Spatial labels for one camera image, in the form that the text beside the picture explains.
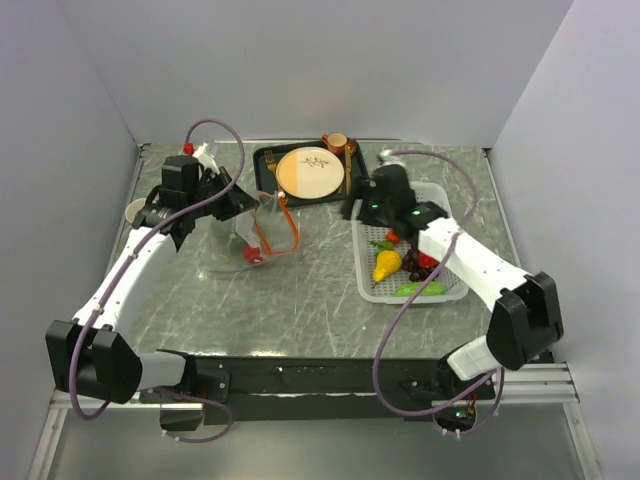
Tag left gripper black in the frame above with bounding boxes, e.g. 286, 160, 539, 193
187, 166, 260, 222

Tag clear zip bag orange zipper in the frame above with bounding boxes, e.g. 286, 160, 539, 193
206, 191, 301, 273

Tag red yellow apple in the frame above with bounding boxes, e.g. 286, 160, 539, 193
243, 245, 265, 265

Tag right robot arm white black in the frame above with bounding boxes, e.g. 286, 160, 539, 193
341, 164, 564, 398

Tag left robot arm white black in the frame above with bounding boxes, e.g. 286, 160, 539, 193
45, 152, 257, 404

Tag white plastic basket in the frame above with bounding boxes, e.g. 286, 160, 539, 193
351, 181, 469, 305

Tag orange carrot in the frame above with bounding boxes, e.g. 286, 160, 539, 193
385, 230, 402, 245

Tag gold fork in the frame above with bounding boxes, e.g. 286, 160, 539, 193
265, 150, 288, 204

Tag black serving tray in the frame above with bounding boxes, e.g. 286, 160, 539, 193
253, 140, 368, 208

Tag gold knife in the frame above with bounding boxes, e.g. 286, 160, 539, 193
344, 144, 352, 194

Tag yellow pear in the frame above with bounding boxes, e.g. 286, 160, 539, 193
372, 250, 402, 285

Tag gold spoon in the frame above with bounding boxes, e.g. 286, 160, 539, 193
338, 139, 357, 194

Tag dark purple grapes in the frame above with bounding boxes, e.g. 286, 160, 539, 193
401, 249, 436, 282

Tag cream orange plate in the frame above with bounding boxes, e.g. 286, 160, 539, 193
276, 147, 345, 200

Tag orange ceramic cup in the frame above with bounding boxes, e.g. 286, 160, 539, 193
322, 132, 348, 155

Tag green cucumber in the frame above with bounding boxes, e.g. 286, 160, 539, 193
394, 281, 447, 297

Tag green mug white inside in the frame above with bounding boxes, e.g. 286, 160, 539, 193
124, 198, 146, 224

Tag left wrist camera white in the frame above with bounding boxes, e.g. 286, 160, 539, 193
182, 142, 219, 174

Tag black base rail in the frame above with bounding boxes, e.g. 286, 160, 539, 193
139, 356, 495, 431

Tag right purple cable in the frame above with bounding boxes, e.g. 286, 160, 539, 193
373, 149, 505, 437

